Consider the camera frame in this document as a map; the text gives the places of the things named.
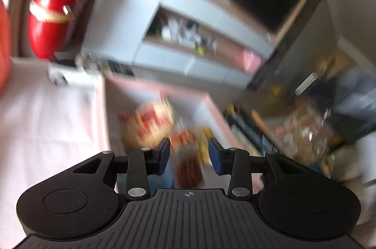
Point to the dark vertical panel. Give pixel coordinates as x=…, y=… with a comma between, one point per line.
x=302, y=25

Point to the crumpled white bag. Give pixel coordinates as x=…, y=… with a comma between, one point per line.
x=170, y=30

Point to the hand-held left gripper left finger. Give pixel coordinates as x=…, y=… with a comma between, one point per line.
x=164, y=156

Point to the white wooden cabinet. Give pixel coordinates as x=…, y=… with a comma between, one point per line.
x=205, y=67

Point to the blurred brown clutter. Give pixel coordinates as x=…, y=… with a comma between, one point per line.
x=311, y=125

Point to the white and black packet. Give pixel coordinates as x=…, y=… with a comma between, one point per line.
x=73, y=75

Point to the orange plastic carrier toy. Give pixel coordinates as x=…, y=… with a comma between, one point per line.
x=3, y=55

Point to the grey woven tablecloth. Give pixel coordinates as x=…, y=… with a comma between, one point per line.
x=44, y=134

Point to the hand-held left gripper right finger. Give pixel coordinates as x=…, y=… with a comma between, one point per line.
x=216, y=158

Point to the pink cardboard box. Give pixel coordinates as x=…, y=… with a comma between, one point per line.
x=129, y=96

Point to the rice cracker packet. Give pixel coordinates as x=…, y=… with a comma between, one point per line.
x=147, y=122

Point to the yellow snack packet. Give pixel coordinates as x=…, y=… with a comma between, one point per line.
x=204, y=146

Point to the black snack bag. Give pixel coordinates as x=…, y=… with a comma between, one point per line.
x=249, y=131

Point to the small pink box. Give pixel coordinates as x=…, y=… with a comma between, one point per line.
x=252, y=61

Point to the brown stick snack packet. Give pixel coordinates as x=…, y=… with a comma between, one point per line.
x=188, y=169

